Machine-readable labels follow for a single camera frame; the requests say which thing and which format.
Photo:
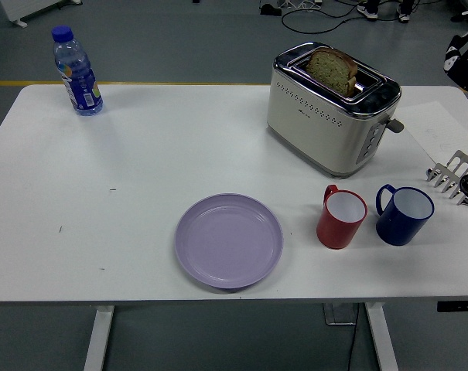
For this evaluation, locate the clear water bottle blue cap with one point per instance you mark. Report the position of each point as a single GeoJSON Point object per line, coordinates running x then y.
{"type": "Point", "coordinates": [79, 77]}

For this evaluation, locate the white sheet of paper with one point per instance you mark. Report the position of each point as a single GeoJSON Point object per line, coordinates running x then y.
{"type": "Point", "coordinates": [431, 127]}

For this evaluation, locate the slice of bread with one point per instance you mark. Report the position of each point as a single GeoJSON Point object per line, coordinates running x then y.
{"type": "Point", "coordinates": [330, 69]}

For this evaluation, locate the white table leg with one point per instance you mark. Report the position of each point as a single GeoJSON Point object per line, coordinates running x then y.
{"type": "Point", "coordinates": [98, 340]}
{"type": "Point", "coordinates": [380, 340]}

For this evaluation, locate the purple plastic plate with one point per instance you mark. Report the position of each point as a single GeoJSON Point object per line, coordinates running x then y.
{"type": "Point", "coordinates": [229, 241]}

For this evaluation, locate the person's foot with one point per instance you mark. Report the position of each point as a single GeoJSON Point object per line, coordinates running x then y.
{"type": "Point", "coordinates": [367, 12]}
{"type": "Point", "coordinates": [403, 16]}

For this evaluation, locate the white floor heater panel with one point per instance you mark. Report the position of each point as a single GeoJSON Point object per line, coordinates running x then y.
{"type": "Point", "coordinates": [21, 7]}

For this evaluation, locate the red mug white inside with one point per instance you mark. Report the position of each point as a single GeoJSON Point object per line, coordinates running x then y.
{"type": "Point", "coordinates": [334, 232]}

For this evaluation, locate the blue mug white inside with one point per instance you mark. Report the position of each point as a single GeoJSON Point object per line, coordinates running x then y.
{"type": "Point", "coordinates": [396, 232]}

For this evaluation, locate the cream and chrome toaster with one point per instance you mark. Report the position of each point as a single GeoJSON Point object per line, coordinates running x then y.
{"type": "Point", "coordinates": [315, 131]}

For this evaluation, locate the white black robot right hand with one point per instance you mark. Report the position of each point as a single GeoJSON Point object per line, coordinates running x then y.
{"type": "Point", "coordinates": [467, 65]}

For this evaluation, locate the black table control panel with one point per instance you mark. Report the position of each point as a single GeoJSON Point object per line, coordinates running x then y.
{"type": "Point", "coordinates": [458, 306]}

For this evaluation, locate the grey metal foot plate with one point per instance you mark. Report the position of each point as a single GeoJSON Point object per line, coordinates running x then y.
{"type": "Point", "coordinates": [338, 315]}

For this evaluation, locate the silver metal toast rack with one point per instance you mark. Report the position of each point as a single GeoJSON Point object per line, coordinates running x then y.
{"type": "Point", "coordinates": [460, 158]}

